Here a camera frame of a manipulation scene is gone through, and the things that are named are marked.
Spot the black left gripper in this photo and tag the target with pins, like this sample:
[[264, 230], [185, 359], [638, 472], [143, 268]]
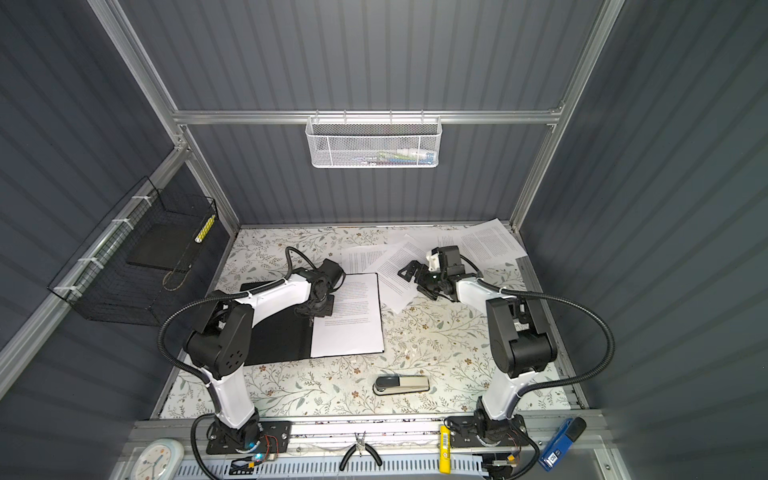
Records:
[[326, 312]]

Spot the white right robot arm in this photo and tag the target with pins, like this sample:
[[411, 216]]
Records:
[[521, 340]]

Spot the white wall clock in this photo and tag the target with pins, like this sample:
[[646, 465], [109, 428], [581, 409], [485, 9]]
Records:
[[160, 460]]

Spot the pens in white basket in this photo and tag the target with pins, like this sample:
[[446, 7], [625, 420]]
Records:
[[401, 157]]

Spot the white wire mesh basket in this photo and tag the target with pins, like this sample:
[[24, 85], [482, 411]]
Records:
[[336, 145]]

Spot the black handled pliers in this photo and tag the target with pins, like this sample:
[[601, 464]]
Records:
[[359, 447]]

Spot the yellow utility knife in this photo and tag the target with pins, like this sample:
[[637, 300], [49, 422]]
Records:
[[444, 462]]

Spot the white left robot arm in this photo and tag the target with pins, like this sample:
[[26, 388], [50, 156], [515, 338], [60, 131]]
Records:
[[220, 337]]

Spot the grey black stapler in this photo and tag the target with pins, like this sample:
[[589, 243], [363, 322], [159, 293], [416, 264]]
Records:
[[387, 385]]

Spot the black pad in basket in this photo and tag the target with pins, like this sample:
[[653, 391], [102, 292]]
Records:
[[166, 247]]

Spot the yellow marker in basket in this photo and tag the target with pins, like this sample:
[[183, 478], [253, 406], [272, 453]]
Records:
[[205, 229]]

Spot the black wire basket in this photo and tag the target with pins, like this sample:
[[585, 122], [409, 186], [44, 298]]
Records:
[[136, 270]]

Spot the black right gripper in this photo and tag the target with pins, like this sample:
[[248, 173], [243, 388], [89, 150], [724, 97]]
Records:
[[421, 281]]

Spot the blue tool handle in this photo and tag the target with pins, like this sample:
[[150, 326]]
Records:
[[558, 446]]

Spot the black file folder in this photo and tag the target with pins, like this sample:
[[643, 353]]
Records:
[[278, 333]]

